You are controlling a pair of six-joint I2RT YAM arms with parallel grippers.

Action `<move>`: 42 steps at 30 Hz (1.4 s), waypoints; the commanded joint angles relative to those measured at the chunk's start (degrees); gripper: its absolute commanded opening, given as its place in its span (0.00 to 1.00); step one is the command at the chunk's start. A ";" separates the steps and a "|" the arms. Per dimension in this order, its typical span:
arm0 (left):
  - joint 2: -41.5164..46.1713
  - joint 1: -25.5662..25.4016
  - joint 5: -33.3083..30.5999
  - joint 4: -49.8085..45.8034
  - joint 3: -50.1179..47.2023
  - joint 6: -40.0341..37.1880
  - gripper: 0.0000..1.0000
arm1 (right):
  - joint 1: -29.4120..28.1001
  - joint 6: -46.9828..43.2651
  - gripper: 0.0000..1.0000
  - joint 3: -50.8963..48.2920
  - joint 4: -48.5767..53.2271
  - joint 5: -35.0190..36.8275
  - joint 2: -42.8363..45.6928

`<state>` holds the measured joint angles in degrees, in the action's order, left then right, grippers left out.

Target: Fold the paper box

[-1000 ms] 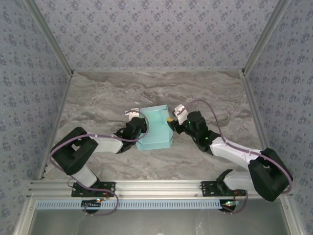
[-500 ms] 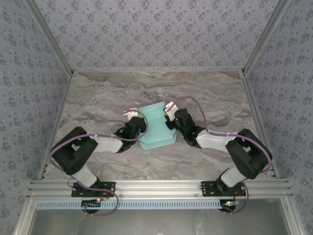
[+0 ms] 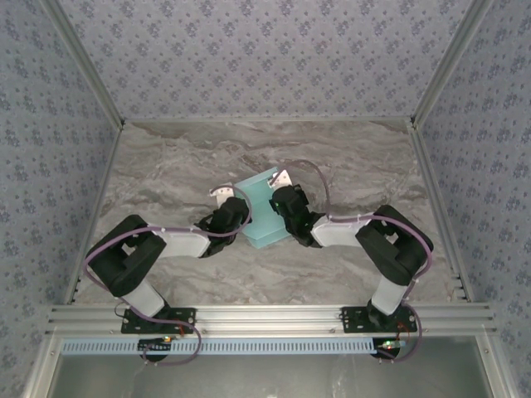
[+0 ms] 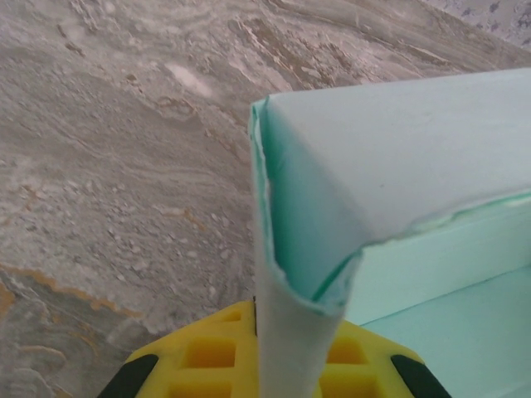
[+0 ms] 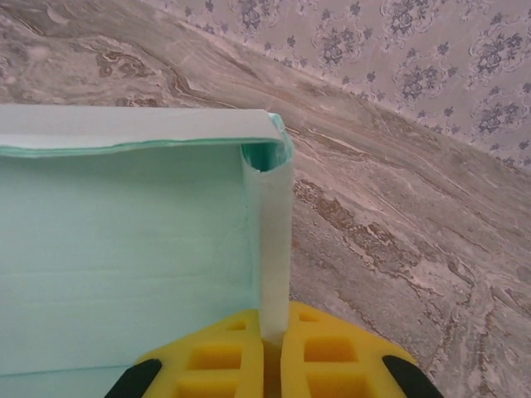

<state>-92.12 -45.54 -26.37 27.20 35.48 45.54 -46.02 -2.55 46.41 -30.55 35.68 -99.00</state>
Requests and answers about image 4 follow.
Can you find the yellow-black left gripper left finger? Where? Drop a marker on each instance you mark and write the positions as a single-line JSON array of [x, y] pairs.
[[207, 352]]

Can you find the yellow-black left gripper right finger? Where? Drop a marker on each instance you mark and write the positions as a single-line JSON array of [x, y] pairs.
[[373, 373]]

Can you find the light teal paper box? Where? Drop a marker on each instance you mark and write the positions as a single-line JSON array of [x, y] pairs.
[[373, 166]]

